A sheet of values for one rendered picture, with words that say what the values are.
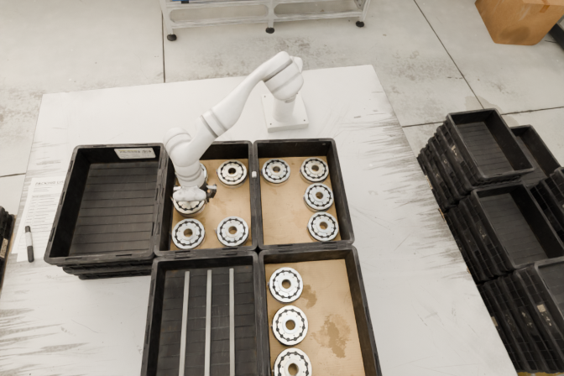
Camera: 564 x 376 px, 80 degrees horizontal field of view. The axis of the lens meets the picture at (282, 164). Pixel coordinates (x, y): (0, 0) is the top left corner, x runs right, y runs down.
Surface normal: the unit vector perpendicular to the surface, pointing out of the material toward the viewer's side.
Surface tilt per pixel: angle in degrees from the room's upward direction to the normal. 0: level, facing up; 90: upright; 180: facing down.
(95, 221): 0
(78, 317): 0
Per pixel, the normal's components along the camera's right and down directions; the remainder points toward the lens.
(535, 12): 0.00, 0.84
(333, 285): 0.07, -0.52
